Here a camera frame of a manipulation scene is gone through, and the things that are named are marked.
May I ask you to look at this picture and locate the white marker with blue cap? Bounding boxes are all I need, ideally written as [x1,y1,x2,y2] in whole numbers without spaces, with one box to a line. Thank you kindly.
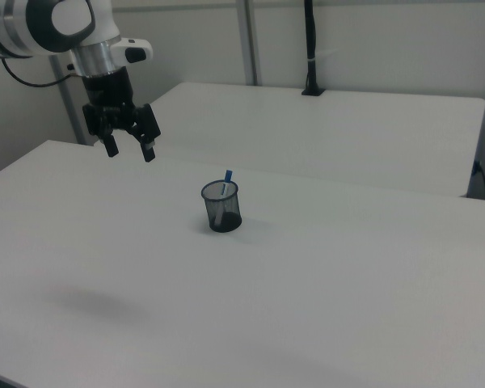
[213,169,236,227]

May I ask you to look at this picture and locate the white side table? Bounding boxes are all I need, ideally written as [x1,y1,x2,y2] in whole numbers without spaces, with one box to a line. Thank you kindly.
[143,82,485,199]

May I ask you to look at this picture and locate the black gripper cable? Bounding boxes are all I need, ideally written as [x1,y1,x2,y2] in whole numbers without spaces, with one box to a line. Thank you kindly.
[0,56,86,88]

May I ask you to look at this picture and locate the black pole with clamp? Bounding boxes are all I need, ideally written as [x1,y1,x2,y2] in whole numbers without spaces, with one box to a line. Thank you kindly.
[301,0,327,97]

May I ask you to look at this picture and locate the aluminium frame post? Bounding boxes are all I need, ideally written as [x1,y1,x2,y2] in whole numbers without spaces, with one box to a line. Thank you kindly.
[235,0,264,87]
[49,55,97,146]

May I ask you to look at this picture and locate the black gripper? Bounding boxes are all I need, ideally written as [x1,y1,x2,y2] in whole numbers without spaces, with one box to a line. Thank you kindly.
[82,67,163,164]

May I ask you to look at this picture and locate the black mesh pen cup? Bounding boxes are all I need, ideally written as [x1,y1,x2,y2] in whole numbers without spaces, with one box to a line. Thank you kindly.
[200,180,243,234]

